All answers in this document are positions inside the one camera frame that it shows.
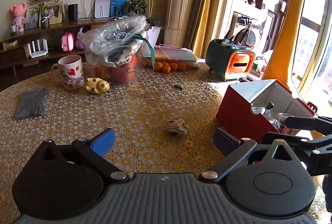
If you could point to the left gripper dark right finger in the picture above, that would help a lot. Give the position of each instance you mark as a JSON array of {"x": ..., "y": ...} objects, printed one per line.
[{"x": 225, "y": 142}]

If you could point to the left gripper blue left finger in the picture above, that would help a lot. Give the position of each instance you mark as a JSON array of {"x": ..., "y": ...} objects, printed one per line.
[{"x": 103, "y": 142}]

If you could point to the maroon binder clip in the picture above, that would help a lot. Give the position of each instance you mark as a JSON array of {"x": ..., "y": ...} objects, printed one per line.
[{"x": 286, "y": 130}]

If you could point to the silver foil snack packet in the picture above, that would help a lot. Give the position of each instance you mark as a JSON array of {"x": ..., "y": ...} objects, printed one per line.
[{"x": 267, "y": 115}]

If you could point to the dark bottle with blue label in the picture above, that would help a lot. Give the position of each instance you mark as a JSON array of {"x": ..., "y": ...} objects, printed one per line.
[{"x": 269, "y": 107}]

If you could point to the red cardboard box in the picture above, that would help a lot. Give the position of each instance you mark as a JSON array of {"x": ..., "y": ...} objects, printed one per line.
[{"x": 236, "y": 113}]

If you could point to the striped shell-shaped figurine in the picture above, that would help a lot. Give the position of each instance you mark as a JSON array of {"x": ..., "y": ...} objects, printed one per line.
[{"x": 177, "y": 125}]

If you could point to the yellow spotted toy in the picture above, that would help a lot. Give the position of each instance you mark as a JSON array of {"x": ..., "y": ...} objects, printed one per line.
[{"x": 96, "y": 86}]

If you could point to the small green leaf scrap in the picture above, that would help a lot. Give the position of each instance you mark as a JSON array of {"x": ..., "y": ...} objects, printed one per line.
[{"x": 178, "y": 87}]

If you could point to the green orange tissue box organizer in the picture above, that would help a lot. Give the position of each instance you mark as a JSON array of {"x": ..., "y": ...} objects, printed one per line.
[{"x": 230, "y": 61}]

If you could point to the grey folded cloth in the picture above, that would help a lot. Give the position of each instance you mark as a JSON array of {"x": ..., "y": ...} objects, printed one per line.
[{"x": 31, "y": 104}]

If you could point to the pink strawberry mug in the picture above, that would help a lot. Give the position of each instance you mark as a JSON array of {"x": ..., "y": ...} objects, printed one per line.
[{"x": 71, "y": 70}]

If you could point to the red basket of items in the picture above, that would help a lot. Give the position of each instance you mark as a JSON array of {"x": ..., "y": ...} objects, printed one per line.
[{"x": 122, "y": 63}]

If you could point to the orange fruit four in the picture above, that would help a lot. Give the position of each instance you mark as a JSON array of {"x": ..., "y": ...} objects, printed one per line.
[{"x": 182, "y": 66}]

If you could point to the yellow giraffe statue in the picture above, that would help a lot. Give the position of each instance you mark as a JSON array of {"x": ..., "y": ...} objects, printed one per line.
[{"x": 280, "y": 66}]

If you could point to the orange fruit three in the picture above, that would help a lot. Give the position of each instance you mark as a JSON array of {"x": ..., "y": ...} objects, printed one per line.
[{"x": 173, "y": 66}]

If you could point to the orange fruit two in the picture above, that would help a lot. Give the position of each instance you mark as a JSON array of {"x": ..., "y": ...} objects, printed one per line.
[{"x": 166, "y": 69}]

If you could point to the orange fruit one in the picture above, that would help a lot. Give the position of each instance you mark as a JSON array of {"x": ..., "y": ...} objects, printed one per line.
[{"x": 158, "y": 66}]

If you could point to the clear plastic bag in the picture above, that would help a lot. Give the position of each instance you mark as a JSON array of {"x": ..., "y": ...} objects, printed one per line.
[{"x": 105, "y": 39}]

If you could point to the stack of colourful books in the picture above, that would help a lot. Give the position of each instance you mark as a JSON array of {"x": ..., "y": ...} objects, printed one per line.
[{"x": 172, "y": 54}]

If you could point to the pink toy bag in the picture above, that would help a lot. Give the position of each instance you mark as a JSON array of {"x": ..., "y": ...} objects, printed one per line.
[{"x": 67, "y": 42}]

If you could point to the white wifi router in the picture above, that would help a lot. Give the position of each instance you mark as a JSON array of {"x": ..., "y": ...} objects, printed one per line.
[{"x": 38, "y": 48}]

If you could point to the washing machine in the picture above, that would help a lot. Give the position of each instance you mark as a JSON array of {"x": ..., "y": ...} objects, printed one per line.
[{"x": 248, "y": 32}]

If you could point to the yellow curtain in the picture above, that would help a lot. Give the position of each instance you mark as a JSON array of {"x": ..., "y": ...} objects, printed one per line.
[{"x": 197, "y": 26}]

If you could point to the white tablet board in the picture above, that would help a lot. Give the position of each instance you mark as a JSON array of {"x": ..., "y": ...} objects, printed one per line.
[{"x": 102, "y": 9}]

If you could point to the black speaker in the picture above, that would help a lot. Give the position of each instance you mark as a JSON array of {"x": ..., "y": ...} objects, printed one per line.
[{"x": 72, "y": 12}]

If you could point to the framed photo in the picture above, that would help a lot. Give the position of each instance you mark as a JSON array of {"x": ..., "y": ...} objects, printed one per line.
[{"x": 55, "y": 13}]

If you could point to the small potted grass vase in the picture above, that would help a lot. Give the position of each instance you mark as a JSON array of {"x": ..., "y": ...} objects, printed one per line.
[{"x": 42, "y": 9}]

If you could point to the pink plush doll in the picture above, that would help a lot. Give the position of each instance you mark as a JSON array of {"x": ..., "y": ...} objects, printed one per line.
[{"x": 19, "y": 14}]

